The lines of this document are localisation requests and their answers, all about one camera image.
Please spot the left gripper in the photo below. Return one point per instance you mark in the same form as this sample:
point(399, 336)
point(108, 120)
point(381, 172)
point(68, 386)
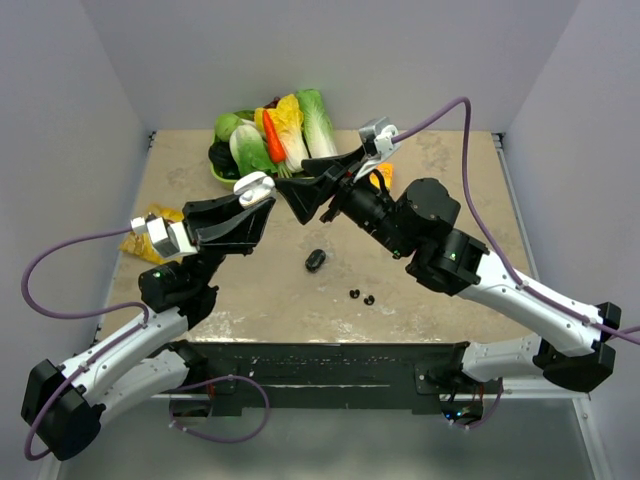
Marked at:
point(223, 226)

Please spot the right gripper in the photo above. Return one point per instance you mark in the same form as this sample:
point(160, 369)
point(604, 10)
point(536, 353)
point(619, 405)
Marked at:
point(306, 195)

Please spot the white earbud charging case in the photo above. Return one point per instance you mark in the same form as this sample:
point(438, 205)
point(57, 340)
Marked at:
point(253, 188)

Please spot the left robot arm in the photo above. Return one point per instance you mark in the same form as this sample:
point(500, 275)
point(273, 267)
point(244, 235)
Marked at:
point(67, 404)

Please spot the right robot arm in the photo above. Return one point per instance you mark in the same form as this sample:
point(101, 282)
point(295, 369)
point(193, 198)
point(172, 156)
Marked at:
point(568, 340)

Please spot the black earbud charging case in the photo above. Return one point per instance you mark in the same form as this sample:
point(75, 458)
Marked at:
point(315, 260)

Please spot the green plastic tray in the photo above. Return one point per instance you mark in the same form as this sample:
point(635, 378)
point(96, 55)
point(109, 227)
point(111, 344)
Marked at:
point(227, 172)

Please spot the orange carrot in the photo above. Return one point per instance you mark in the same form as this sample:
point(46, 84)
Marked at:
point(275, 148)

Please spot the napa cabbage right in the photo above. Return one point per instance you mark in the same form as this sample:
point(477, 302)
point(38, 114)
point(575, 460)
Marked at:
point(317, 127)

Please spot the green white bok choy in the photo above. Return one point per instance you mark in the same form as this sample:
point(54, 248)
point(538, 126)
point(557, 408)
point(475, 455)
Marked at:
point(249, 151)

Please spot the black toy vegetable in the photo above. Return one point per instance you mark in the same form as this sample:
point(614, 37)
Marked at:
point(220, 155)

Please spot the yellow leaf cabbage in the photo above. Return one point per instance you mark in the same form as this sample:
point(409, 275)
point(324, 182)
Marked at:
point(288, 121)

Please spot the orange juice box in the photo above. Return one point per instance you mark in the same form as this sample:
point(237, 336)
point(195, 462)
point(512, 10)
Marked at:
point(386, 171)

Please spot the round green vegetable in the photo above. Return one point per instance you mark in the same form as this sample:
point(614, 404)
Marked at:
point(225, 125)

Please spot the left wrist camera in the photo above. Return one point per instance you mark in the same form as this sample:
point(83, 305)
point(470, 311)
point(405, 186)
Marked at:
point(169, 240)

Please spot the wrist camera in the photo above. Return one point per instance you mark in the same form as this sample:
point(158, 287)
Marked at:
point(377, 140)
point(169, 240)

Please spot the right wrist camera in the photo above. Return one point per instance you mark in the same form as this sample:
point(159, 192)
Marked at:
point(377, 140)

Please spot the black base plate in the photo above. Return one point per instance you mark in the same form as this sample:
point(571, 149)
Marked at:
point(425, 379)

